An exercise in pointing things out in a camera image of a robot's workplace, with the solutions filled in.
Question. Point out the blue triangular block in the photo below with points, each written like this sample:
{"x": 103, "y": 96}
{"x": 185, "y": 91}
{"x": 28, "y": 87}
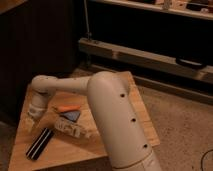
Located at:
{"x": 71, "y": 115}

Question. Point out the metal vertical pole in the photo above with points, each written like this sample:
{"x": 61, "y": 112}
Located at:
{"x": 88, "y": 32}

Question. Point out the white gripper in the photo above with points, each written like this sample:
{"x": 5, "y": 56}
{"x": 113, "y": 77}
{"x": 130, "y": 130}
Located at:
{"x": 29, "y": 124}

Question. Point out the wooden low shelf cabinet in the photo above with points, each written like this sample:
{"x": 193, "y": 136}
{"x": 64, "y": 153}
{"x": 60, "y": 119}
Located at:
{"x": 148, "y": 39}

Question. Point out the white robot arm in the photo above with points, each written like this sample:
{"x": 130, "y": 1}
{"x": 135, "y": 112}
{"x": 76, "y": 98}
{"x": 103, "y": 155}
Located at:
{"x": 108, "y": 98}

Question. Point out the black striped eraser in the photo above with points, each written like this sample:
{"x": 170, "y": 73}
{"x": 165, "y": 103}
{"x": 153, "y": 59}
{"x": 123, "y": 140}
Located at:
{"x": 39, "y": 144}

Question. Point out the black handle on cabinet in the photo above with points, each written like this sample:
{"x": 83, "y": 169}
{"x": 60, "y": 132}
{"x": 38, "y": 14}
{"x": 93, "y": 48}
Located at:
{"x": 196, "y": 66}

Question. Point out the orange marker pen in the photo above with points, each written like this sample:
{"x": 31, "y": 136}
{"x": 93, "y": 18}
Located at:
{"x": 61, "y": 109}

